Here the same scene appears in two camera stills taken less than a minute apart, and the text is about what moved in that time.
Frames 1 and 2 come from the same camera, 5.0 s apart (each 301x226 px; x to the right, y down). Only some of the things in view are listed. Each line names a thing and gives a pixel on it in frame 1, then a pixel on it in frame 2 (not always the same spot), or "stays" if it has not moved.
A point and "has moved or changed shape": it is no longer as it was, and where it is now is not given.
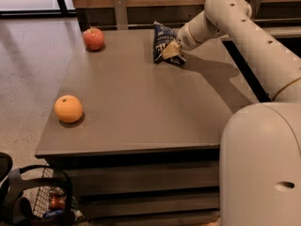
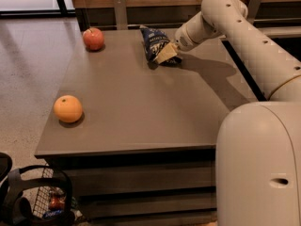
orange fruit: x=68 y=108 stays
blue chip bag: x=163 y=37 has moved or changed shape
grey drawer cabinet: x=147 y=148 stays
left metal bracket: x=120 y=10 stays
